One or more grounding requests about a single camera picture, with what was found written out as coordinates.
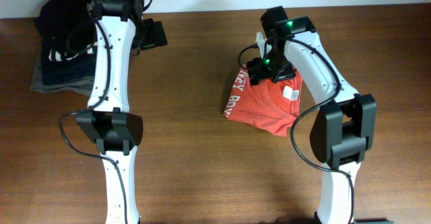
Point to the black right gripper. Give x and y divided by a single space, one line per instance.
256 70

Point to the black folded garment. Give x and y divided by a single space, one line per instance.
66 28

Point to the navy white striped folded garment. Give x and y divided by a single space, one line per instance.
58 72

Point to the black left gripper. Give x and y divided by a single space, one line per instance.
157 36

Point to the red t-shirt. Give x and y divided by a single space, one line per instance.
269 106

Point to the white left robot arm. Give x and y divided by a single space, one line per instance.
120 31

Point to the grey folded garment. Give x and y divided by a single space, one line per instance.
80 86

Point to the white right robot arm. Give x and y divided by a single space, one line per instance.
343 130

